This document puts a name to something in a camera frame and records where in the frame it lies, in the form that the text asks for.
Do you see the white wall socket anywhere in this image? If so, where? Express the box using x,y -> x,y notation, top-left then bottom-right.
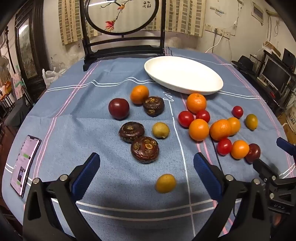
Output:
205,23 -> 232,39

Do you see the white power cable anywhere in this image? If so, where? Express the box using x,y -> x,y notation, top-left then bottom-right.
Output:
205,35 -> 232,53

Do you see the blue striped tablecloth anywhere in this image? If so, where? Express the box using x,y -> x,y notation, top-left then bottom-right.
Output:
1,47 -> 296,241

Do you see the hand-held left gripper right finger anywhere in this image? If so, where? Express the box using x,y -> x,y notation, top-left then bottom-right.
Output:
188,152 -> 271,241

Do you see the dark wooden cabinet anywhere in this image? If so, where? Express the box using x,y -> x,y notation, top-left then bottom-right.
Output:
14,0 -> 50,102

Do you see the orange mandarin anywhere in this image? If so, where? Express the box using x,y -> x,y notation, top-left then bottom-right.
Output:
188,119 -> 210,141
186,93 -> 207,114
227,117 -> 241,136
209,119 -> 232,141
231,140 -> 250,159
130,85 -> 150,105

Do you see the small yellow-green citrus fruit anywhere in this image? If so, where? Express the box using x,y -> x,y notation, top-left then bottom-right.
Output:
152,122 -> 170,139
245,114 -> 258,131
155,174 -> 176,194

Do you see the beige checkered curtain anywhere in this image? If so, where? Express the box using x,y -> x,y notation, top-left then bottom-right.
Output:
58,0 -> 206,45

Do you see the smartphone with lit screen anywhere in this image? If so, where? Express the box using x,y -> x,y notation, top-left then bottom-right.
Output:
10,135 -> 41,198

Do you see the black speaker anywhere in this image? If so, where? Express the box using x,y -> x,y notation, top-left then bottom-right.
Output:
282,48 -> 296,70

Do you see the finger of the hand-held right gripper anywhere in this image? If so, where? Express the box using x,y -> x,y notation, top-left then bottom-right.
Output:
252,159 -> 281,184
277,137 -> 296,158

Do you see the dark red plum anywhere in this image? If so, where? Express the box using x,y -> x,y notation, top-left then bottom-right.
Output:
245,143 -> 261,164
108,98 -> 130,120

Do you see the white wall vent panel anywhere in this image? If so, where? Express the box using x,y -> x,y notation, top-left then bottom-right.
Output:
251,3 -> 264,25

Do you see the round painted screen black stand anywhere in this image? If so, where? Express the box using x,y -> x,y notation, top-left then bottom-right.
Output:
80,0 -> 166,72

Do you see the white plastic bag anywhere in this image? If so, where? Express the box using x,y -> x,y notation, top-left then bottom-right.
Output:
42,69 -> 66,88

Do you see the red cherry tomato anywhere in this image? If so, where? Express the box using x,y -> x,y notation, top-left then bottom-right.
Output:
196,110 -> 211,123
232,106 -> 244,119
217,138 -> 233,156
178,110 -> 195,128

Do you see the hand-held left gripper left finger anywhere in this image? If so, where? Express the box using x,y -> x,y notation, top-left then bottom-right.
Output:
23,152 -> 101,241

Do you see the white oval plate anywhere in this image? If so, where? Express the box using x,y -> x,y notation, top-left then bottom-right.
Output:
144,56 -> 224,95

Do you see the brown water chestnut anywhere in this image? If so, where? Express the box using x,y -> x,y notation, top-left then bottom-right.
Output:
130,136 -> 160,164
143,96 -> 165,117
119,122 -> 145,142

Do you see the black hat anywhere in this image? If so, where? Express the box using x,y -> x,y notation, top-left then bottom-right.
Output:
231,55 -> 256,72

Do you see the black computer monitor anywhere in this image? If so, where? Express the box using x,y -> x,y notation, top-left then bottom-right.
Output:
261,57 -> 292,92

